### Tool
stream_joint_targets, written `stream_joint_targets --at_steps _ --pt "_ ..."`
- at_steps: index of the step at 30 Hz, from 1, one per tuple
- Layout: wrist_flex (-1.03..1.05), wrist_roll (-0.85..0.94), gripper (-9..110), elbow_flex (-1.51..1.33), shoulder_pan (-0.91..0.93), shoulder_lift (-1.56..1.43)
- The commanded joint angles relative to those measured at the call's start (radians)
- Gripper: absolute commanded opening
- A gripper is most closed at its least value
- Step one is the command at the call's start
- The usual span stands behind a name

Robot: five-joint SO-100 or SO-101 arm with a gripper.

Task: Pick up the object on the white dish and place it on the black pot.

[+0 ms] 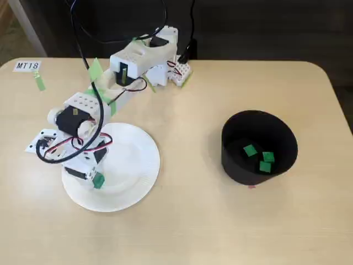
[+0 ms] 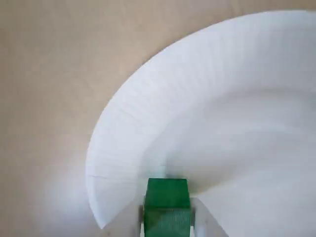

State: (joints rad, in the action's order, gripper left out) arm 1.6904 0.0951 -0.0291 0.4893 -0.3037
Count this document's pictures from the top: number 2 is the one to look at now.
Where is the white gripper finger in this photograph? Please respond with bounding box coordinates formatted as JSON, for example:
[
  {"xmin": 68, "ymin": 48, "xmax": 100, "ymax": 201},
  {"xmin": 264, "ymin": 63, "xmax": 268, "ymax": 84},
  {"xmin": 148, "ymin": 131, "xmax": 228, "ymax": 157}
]
[
  {"xmin": 190, "ymin": 197, "xmax": 227, "ymax": 237},
  {"xmin": 138, "ymin": 204, "xmax": 146, "ymax": 237}
]

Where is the green cube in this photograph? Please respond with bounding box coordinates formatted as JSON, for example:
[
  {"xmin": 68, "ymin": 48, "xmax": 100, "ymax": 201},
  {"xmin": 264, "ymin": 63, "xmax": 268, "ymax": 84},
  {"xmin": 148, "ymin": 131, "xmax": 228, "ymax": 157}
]
[{"xmin": 143, "ymin": 178, "xmax": 192, "ymax": 237}]

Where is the white paper plate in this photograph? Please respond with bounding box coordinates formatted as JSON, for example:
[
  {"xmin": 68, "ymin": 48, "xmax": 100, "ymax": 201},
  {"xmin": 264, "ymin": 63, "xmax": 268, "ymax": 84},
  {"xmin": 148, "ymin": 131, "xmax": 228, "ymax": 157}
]
[{"xmin": 85, "ymin": 9, "xmax": 316, "ymax": 237}]

